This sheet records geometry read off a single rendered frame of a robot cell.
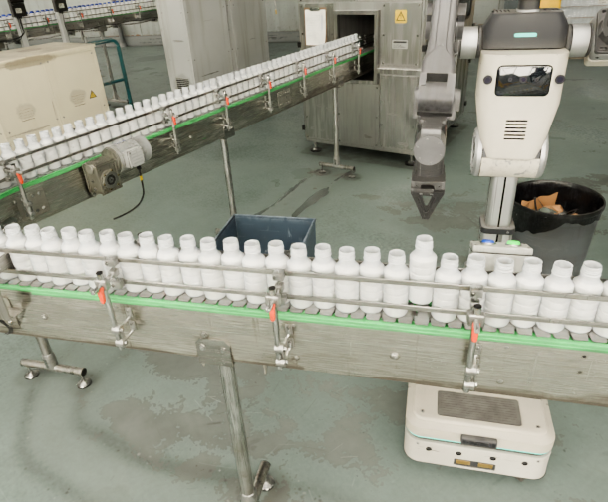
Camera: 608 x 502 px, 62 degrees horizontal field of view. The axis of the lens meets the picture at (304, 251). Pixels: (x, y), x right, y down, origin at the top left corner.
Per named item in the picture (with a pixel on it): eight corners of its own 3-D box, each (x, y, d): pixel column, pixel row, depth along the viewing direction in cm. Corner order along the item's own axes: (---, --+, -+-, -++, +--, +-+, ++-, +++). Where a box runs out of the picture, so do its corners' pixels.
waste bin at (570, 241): (495, 319, 278) (513, 213, 246) (489, 275, 315) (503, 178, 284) (587, 328, 267) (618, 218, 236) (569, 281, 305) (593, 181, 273)
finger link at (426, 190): (408, 222, 108) (411, 181, 104) (410, 208, 114) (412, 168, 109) (442, 224, 107) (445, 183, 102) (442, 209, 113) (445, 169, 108)
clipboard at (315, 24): (306, 45, 479) (304, 7, 463) (328, 45, 468) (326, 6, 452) (303, 46, 476) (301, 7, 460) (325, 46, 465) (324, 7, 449)
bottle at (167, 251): (181, 298, 134) (170, 243, 126) (160, 296, 136) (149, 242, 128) (190, 285, 139) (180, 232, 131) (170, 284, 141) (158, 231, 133)
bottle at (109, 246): (122, 292, 139) (108, 238, 131) (104, 288, 141) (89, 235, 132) (136, 280, 144) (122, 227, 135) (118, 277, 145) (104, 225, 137)
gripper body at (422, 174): (411, 189, 103) (413, 154, 99) (413, 170, 112) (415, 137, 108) (444, 191, 102) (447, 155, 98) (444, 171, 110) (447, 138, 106)
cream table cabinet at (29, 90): (85, 155, 564) (53, 42, 505) (124, 163, 534) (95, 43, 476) (-12, 192, 484) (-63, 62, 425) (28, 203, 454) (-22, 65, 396)
